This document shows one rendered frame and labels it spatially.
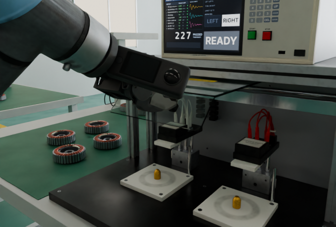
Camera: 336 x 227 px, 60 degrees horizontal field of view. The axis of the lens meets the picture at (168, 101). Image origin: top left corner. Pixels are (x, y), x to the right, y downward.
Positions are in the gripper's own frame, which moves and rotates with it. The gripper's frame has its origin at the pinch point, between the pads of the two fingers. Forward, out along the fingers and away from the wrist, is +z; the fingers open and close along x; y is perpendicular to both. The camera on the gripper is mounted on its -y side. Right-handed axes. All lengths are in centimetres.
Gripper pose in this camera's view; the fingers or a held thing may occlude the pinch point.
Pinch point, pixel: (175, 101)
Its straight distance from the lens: 55.7
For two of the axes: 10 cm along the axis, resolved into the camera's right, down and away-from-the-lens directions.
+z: 5.2, 3.5, 7.8
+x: -3.0, 9.3, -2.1
